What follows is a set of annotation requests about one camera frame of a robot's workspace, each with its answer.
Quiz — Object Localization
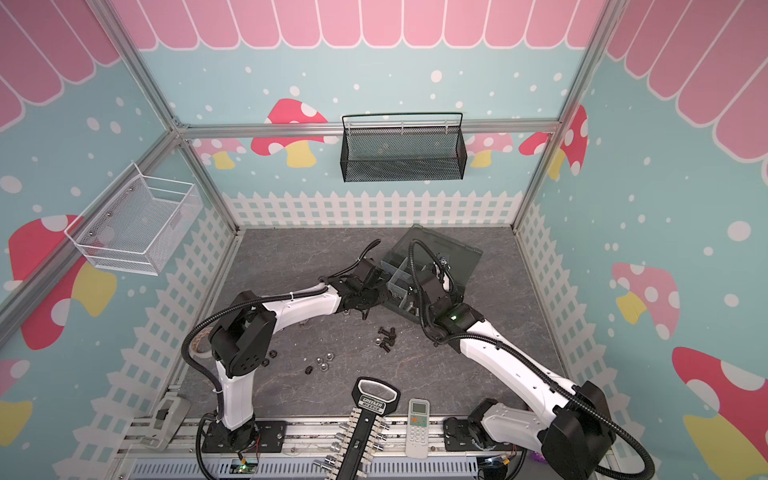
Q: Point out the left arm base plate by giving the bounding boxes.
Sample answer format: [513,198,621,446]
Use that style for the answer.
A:
[202,420,287,453]

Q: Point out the white remote control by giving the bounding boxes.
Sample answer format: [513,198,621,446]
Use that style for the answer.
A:
[405,398,430,460]

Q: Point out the white wire wall basket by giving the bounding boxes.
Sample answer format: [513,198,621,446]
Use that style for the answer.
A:
[64,164,203,276]

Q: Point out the grey compartment organizer box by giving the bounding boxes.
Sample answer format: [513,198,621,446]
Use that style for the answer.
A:
[380,225,483,323]

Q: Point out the grey box on rail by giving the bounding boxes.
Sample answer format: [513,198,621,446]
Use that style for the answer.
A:
[139,394,191,451]

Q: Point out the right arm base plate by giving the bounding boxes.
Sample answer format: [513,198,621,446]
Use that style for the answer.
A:
[442,417,486,452]

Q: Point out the black bolts cluster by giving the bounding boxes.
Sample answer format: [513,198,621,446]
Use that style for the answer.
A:
[375,327,397,353]

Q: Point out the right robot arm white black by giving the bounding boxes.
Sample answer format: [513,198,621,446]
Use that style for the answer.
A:
[407,239,656,479]

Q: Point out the black mesh wall basket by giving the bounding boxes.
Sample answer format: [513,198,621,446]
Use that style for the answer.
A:
[340,112,468,183]

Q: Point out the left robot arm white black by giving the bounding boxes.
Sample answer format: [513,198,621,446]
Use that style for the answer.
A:
[181,239,388,433]

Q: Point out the black tool with sockets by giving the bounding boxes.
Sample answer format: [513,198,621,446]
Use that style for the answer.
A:
[313,377,401,480]

